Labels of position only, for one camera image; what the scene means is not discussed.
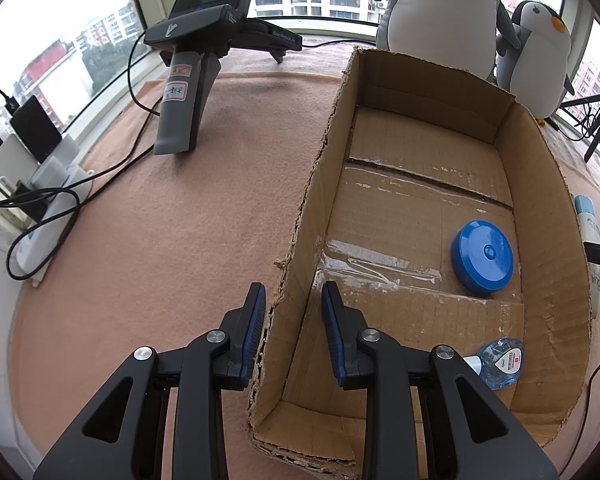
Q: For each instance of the white lotion bottle blue cap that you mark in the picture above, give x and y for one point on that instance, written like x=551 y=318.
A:
x=587 y=220

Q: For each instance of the pink felt blanket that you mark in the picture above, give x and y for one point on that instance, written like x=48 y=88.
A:
x=155 y=235

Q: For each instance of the small clear blue bottle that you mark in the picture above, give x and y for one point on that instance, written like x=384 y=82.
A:
x=500 y=365

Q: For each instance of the blue round lid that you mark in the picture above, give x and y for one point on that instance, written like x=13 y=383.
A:
x=482 y=255

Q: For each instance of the white power strip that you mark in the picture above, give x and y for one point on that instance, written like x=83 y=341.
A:
x=55 y=220

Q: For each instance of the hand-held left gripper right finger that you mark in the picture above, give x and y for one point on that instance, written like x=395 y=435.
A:
x=330 y=330

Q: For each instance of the white power adapter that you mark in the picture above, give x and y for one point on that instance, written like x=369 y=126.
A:
x=12 y=160

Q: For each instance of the large grey penguin plush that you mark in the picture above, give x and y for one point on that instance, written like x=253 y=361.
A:
x=440 y=10

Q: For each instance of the small grey penguin plush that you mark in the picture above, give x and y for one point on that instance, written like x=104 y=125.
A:
x=535 y=60

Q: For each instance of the black power adapter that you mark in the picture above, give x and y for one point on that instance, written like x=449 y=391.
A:
x=35 y=127

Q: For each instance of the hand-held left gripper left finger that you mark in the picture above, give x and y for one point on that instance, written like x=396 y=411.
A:
x=255 y=320

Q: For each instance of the cardboard box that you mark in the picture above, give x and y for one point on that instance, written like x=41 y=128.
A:
x=405 y=210

